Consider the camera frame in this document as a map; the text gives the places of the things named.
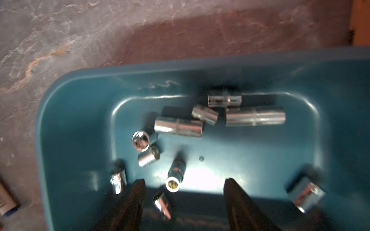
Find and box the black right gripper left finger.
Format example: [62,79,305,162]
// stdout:
[91,179,146,231]

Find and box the blue capped white marker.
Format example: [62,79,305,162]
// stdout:
[1,178,20,217]

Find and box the small short chrome socket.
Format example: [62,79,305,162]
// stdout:
[165,160,186,193]

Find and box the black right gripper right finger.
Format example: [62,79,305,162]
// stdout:
[224,178,279,231]

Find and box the long chrome socket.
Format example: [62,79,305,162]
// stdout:
[225,105,286,127]
[154,116,203,137]

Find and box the chrome universal joint socket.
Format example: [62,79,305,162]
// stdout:
[208,89,242,108]

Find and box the chrome socket inside box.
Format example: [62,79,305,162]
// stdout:
[110,168,127,195]

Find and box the teal plastic storage box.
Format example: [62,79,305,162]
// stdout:
[35,47,370,231]

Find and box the large chrome socket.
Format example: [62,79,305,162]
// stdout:
[132,130,158,152]
[287,176,326,213]

